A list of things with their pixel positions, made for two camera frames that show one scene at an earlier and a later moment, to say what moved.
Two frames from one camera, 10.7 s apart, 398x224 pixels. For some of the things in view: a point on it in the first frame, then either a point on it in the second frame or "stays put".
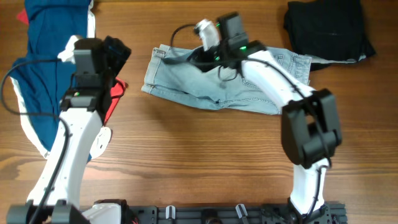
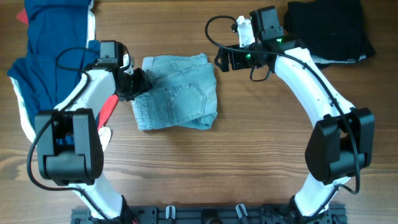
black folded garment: [327, 31] stays put
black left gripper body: [117, 61] → [135, 83]
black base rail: [252, 214] stays put
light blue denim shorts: [176, 72] → [183, 93]
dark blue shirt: [41, 78] stays put
